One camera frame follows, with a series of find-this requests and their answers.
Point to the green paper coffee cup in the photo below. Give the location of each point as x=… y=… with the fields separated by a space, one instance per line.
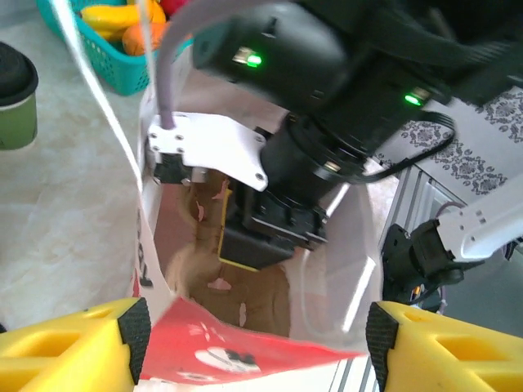
x=16 y=126

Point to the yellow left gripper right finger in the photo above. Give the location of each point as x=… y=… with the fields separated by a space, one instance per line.
x=457 y=355

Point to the white red paper gift bag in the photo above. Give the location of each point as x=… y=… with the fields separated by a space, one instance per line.
x=229 y=347

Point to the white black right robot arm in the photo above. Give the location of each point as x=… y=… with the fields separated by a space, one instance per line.
x=482 y=228

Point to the black plastic cup lid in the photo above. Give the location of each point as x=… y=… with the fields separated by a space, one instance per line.
x=14 y=73

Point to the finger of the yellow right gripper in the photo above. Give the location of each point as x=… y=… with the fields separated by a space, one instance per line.
x=253 y=249

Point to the pink dragon fruit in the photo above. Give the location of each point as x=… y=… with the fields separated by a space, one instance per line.
x=173 y=4

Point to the teal plastic basket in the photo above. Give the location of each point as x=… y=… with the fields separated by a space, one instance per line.
x=110 y=69

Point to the yellow banana bunch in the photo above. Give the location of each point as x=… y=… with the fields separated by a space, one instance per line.
x=114 y=18

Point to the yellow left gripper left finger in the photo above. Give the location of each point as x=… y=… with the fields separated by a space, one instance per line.
x=61 y=351

